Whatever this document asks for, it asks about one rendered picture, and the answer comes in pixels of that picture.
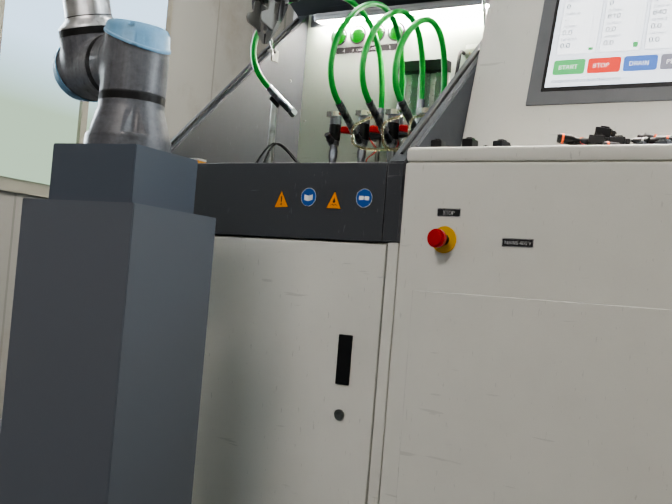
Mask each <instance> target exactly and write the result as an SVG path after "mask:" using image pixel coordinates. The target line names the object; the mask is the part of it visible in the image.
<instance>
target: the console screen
mask: <svg viewBox="0 0 672 504"><path fill-rule="evenodd" d="M651 101H672V0H544V5H543V11H542V16H541V22H540V27H539V33H538V39H537V44H536V50H535V55H534V61H533V66H532V72H531V77H530V83H529V88H528V94H527V99H526V106H542V105H569V104H597V103H624V102H651Z"/></svg>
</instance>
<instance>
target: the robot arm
mask: <svg viewBox="0 0 672 504"><path fill-rule="evenodd" d="M290 2H299V0H252V10H253V11H252V12H248V13H247V21H248V23H249V24H250V25H252V26H253V27H254V28H255V29H256V30H257V33H258V36H259V39H260V40H261V42H262V44H268V43H269V42H270V40H271V39H272V38H273V36H274V34H275V33H276V31H277V30H278V28H279V26H280V23H281V22H282V21H283V19H284V16H285V14H286V11H287V9H288V5H289V3H290ZM265 4H268V6H265ZM63 7H64V15H65V22H64V23H63V24H62V25H61V27H60V28H59V29H58V33H59V41H60V47H59V48H58V50H57V52H56V54H55V55H54V58H53V62H52V69H53V74H54V78H55V80H56V82H57V84H58V85H59V87H60V88H61V89H62V90H63V91H64V92H65V93H66V94H67V95H68V96H70V97H71V98H73V99H76V100H79V101H85V102H98V105H97V108H96V111H95V113H94V116H93V118H92V121H91V124H90V127H89V130H88V131H87V132H86V133H85V137H84V143H95V144H139V145H143V146H146V147H150V148H154V149H157V150H161V151H165V152H168V153H171V141H170V136H169V131H168V127H167V122H166V118H165V100H166V90H167V79H168V68H169V56H170V54H171V50H170V35H169V33H168V32H167V31H166V30H164V29H163V28H160V27H157V26H154V25H151V24H147V23H143V22H139V21H133V20H127V19H118V18H113V16H112V12H111V4H110V0H63Z"/></svg>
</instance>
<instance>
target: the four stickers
mask: <svg viewBox="0 0 672 504"><path fill-rule="evenodd" d="M373 190H374V189H370V188H357V191H356V200H355V207H358V208H371V207H372V199H373ZM316 195H317V187H302V188H301V200H300V206H308V207H316ZM342 198H343V190H327V196H326V206H325V209H332V210H341V209H342ZM273 208H289V189H281V190H274V207H273Z"/></svg>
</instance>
